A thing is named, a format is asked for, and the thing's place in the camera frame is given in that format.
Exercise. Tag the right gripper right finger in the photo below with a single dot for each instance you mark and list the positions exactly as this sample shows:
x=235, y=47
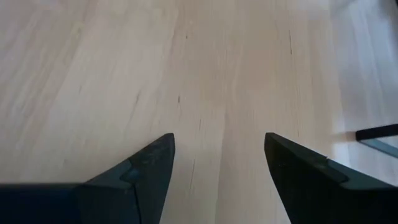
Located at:
x=326, y=199

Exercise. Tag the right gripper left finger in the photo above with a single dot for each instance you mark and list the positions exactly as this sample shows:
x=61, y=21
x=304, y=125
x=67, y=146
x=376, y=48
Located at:
x=93, y=202

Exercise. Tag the black aluminium table frame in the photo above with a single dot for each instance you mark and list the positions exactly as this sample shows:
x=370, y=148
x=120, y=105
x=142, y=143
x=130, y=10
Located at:
x=379, y=132

